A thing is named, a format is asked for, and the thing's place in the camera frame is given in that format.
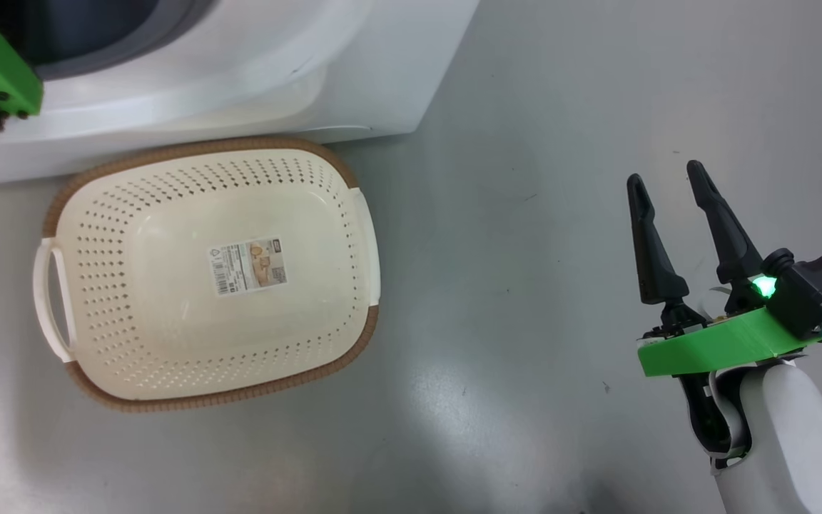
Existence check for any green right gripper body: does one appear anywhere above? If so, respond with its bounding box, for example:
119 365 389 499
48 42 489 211
638 307 822 378

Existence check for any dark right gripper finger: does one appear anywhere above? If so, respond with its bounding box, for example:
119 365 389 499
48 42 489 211
686 161 766 313
626 173 690 322

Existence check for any grey rubber door gasket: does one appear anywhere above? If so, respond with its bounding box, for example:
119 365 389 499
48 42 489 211
26 0 215 81

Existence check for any white front-load washing machine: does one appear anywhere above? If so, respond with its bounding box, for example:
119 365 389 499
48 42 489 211
0 0 481 185

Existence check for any paper label inside basket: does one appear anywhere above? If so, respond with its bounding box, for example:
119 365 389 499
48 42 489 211
207 238 288 296

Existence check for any cream laundry basket brown rim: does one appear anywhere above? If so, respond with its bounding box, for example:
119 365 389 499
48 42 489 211
33 136 382 413

